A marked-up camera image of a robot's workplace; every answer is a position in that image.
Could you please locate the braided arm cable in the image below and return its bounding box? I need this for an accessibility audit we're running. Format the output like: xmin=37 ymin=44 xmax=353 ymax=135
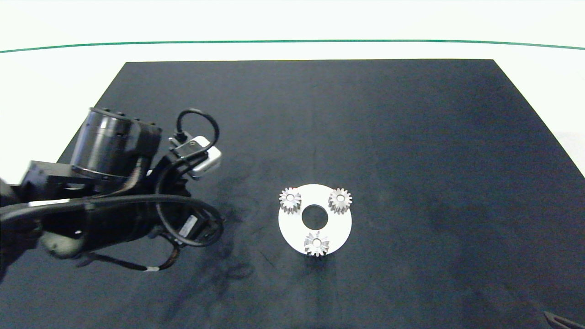
xmin=77 ymin=241 xmax=182 ymax=273

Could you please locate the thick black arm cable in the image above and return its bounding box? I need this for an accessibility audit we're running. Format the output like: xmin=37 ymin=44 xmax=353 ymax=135
xmin=0 ymin=158 xmax=225 ymax=249

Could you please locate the green tape line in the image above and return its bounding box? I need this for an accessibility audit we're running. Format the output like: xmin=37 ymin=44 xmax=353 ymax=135
xmin=0 ymin=39 xmax=585 ymax=53

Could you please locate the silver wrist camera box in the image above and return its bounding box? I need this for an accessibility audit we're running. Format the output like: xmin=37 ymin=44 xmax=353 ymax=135
xmin=170 ymin=136 xmax=223 ymax=180

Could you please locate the dark rectangular table mat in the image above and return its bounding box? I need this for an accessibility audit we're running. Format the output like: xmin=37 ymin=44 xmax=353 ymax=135
xmin=0 ymin=58 xmax=585 ymax=329

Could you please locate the small steel planetary gear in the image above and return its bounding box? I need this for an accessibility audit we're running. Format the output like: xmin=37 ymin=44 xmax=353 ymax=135
xmin=279 ymin=187 xmax=303 ymax=214
xmin=304 ymin=231 xmax=330 ymax=257
xmin=328 ymin=187 xmax=353 ymax=214

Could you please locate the round white pinned plate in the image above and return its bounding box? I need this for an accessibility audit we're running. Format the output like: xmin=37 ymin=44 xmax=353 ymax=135
xmin=278 ymin=184 xmax=353 ymax=255

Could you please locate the black camera cable loop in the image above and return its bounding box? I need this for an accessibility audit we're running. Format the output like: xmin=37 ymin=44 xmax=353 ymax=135
xmin=175 ymin=108 xmax=220 ymax=149

